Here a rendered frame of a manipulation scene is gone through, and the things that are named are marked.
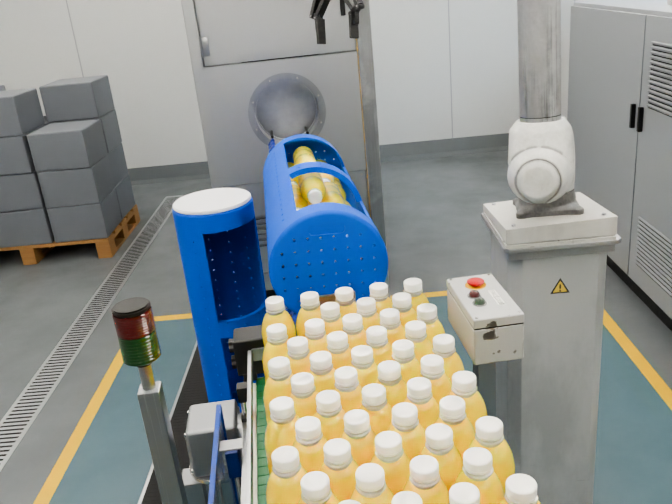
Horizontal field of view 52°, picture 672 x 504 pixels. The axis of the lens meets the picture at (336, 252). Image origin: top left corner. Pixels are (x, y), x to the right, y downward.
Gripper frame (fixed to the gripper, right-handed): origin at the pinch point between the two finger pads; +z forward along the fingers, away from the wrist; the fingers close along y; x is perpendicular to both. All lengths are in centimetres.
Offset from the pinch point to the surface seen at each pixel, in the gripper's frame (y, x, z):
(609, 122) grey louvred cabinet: -30, 229, 32
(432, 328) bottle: 65, -40, 64
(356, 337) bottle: 56, -51, 64
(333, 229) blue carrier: 31, -34, 48
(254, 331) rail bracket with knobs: 24, -53, 69
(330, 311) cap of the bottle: 48, -51, 60
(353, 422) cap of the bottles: 78, -74, 67
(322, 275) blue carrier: 28, -35, 59
